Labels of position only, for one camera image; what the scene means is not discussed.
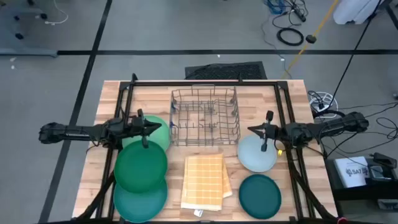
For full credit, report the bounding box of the grey handheld device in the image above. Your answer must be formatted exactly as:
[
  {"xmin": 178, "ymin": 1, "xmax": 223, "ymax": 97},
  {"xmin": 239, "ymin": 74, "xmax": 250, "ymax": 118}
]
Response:
[{"xmin": 368, "ymin": 166, "xmax": 392, "ymax": 182}]

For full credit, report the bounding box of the black power strip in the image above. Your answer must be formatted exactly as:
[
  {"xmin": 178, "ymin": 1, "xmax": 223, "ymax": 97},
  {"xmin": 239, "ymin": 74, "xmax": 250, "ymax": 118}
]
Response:
[{"xmin": 292, "ymin": 6, "xmax": 307, "ymax": 23}]

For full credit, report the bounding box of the blue cable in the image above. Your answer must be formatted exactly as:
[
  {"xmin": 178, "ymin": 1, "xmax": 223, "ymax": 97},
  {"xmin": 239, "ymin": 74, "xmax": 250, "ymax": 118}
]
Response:
[{"xmin": 266, "ymin": 0, "xmax": 285, "ymax": 15}]

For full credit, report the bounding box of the white power strip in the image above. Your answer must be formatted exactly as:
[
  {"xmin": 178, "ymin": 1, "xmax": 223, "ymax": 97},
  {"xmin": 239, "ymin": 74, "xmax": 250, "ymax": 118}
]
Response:
[{"xmin": 307, "ymin": 90, "xmax": 338, "ymax": 121}]

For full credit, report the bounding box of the long black cable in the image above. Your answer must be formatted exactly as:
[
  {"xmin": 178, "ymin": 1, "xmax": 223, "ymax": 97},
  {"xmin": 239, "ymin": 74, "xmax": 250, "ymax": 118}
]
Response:
[{"xmin": 328, "ymin": 0, "xmax": 385, "ymax": 108}]

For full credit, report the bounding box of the coiled black cable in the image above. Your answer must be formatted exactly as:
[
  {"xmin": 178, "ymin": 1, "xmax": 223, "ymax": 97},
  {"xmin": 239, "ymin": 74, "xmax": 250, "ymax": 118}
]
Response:
[{"xmin": 276, "ymin": 27, "xmax": 305, "ymax": 47}]

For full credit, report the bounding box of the white cable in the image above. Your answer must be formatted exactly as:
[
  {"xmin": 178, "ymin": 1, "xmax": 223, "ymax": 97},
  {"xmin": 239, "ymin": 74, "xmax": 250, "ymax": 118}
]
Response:
[{"xmin": 43, "ymin": 0, "xmax": 69, "ymax": 26}]

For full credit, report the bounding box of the grey wire dish rack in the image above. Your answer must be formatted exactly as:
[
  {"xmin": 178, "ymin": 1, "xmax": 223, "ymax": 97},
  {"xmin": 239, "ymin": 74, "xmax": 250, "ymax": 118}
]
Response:
[{"xmin": 169, "ymin": 84, "xmax": 242, "ymax": 147}]

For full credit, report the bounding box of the dark teal plate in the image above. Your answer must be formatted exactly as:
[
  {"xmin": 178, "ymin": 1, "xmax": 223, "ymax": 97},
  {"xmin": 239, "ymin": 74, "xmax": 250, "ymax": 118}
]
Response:
[{"xmin": 238, "ymin": 173, "xmax": 282, "ymax": 220}]

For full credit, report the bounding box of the orange checked towel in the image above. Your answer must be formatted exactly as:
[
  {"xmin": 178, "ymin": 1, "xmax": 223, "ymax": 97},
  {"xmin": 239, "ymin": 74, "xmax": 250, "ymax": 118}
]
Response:
[{"xmin": 180, "ymin": 153, "xmax": 233, "ymax": 212}]

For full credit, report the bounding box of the black handheld device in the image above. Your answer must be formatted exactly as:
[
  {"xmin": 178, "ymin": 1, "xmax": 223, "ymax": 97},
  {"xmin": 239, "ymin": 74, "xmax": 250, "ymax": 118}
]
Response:
[{"xmin": 373, "ymin": 151, "xmax": 398, "ymax": 169}]

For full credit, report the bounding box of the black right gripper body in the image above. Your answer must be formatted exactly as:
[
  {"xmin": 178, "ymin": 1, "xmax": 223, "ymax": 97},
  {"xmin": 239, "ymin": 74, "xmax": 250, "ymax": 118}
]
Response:
[{"xmin": 260, "ymin": 110, "xmax": 282, "ymax": 153}]

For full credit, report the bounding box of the light green plate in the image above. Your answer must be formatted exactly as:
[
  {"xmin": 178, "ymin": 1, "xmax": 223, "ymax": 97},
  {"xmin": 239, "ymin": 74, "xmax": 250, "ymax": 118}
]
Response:
[{"xmin": 121, "ymin": 114, "xmax": 171, "ymax": 153}]

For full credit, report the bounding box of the pale blue plate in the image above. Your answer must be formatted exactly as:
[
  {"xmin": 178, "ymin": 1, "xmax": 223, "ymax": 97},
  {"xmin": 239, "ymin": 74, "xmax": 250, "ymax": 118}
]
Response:
[{"xmin": 237, "ymin": 133, "xmax": 278, "ymax": 174}]

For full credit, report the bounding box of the office chair base with castors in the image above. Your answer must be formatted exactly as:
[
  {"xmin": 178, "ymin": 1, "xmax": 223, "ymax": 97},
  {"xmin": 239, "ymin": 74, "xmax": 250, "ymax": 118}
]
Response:
[{"xmin": 9, "ymin": 0, "xmax": 49, "ymax": 40}]

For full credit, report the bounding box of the black aluminium frame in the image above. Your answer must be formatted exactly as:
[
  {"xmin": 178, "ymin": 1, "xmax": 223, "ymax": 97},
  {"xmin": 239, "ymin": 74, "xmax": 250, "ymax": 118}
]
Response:
[{"xmin": 73, "ymin": 73, "xmax": 343, "ymax": 224}]

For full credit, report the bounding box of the black floor mat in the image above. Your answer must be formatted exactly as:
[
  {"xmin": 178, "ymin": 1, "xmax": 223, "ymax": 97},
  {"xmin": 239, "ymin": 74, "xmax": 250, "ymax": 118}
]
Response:
[{"xmin": 184, "ymin": 61, "xmax": 268, "ymax": 80}]

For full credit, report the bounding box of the white printed booklet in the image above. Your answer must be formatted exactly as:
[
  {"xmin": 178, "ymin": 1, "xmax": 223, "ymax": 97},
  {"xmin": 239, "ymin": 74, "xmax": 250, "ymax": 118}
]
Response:
[{"xmin": 334, "ymin": 156, "xmax": 371, "ymax": 189}]

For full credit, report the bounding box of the black shelf unit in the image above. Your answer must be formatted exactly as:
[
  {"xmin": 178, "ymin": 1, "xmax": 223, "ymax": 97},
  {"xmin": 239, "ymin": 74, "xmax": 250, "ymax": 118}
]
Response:
[{"xmin": 325, "ymin": 157, "xmax": 398, "ymax": 212}]

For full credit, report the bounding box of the white bag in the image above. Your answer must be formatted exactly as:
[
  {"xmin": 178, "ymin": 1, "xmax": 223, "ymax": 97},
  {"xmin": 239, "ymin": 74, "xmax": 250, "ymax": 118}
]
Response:
[{"xmin": 332, "ymin": 0, "xmax": 385, "ymax": 26}]

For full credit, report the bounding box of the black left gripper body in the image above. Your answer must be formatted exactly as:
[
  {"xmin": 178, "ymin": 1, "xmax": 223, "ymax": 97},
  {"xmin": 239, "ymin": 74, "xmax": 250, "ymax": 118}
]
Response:
[{"xmin": 131, "ymin": 108, "xmax": 150, "ymax": 149}]

